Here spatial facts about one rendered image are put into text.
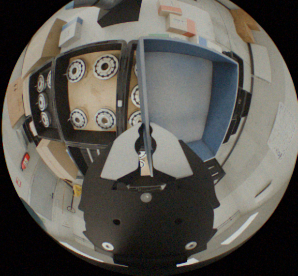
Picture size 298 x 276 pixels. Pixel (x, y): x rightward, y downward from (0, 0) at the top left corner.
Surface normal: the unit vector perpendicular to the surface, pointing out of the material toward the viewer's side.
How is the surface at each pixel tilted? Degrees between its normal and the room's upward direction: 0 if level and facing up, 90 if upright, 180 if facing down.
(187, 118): 1
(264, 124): 90
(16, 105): 77
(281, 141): 90
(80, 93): 0
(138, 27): 0
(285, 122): 90
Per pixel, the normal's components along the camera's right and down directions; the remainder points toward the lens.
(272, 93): -0.99, 0.12
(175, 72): 0.18, 0.52
